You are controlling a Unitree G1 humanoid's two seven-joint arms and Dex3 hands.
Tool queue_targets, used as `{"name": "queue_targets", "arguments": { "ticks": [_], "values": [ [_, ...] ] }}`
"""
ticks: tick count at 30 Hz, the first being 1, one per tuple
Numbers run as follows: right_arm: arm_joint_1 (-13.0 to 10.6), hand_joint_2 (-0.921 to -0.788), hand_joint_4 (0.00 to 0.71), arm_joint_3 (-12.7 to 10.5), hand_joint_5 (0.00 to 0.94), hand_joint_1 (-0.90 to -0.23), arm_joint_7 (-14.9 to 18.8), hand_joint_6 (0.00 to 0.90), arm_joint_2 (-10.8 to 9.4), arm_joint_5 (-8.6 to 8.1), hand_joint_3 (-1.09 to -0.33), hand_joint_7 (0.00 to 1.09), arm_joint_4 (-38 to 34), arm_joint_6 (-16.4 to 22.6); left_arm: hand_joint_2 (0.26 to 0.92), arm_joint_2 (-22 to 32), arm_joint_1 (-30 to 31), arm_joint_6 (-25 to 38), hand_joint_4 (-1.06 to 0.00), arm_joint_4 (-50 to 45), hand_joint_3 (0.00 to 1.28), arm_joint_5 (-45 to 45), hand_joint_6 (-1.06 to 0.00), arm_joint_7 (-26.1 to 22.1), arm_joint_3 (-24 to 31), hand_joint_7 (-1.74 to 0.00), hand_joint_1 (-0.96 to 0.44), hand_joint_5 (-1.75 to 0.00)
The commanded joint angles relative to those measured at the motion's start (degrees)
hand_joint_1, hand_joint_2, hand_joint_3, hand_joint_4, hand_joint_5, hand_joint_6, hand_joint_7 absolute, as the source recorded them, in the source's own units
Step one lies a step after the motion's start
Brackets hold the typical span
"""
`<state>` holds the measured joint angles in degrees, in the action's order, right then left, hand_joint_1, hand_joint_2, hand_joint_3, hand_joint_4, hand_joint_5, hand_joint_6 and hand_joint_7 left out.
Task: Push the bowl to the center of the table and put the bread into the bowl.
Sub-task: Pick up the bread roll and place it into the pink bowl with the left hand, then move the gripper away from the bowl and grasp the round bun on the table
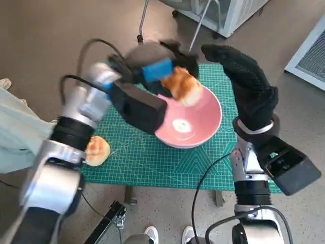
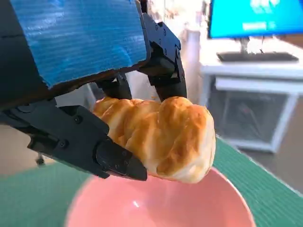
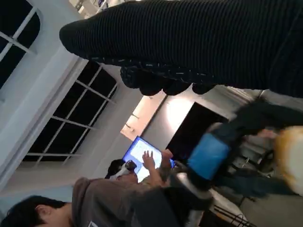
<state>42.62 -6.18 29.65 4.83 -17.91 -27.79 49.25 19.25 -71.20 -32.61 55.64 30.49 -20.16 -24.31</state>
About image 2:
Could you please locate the green cutting mat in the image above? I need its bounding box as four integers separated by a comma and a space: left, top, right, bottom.
0, 134, 303, 227

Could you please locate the black robot left hand blue tape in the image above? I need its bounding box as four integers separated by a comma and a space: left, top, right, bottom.
0, 0, 187, 182

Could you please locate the pink bowl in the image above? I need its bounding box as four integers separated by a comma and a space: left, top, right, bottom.
64, 166, 258, 227

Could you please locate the black keyboard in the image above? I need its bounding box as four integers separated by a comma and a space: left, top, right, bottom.
216, 51, 299, 63

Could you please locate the computer monitor blue screen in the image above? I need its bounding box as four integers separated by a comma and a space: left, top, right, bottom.
207, 0, 303, 55

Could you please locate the long braided toy bread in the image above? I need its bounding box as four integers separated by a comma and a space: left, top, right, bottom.
92, 96, 216, 184

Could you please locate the white desk with mesh panel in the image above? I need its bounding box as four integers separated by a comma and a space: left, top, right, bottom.
199, 61, 303, 153

